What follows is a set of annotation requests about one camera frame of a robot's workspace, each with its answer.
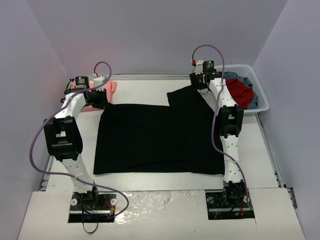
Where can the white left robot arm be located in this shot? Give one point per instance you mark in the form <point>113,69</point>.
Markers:
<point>63,138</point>

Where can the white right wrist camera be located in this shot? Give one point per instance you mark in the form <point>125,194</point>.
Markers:
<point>198,66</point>

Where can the folded pink t-shirt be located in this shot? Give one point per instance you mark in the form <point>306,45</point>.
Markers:
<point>110,89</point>

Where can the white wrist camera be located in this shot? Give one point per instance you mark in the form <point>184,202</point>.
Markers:
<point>99,82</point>
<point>198,66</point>

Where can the white plastic laundry basket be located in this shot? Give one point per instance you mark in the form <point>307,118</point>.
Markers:
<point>247,71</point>

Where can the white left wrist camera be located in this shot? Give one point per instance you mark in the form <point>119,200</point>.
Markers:
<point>99,82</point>

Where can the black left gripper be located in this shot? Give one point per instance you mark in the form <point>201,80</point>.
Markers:
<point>99,99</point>

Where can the black t-shirt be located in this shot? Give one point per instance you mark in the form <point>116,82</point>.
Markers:
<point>176,138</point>

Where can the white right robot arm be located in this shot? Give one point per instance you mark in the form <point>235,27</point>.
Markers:
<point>227,123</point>

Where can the red t-shirt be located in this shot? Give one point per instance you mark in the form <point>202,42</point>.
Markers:
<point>240,93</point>

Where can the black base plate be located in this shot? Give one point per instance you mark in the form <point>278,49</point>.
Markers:
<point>101,210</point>
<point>219,209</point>

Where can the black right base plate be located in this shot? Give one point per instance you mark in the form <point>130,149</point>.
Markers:
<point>219,209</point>

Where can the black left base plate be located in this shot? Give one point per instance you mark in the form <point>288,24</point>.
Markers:
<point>101,210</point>

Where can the grey-blue t-shirt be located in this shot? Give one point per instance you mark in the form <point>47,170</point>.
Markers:
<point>254,101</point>

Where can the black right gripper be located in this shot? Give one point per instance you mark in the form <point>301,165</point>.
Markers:
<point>196,81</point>

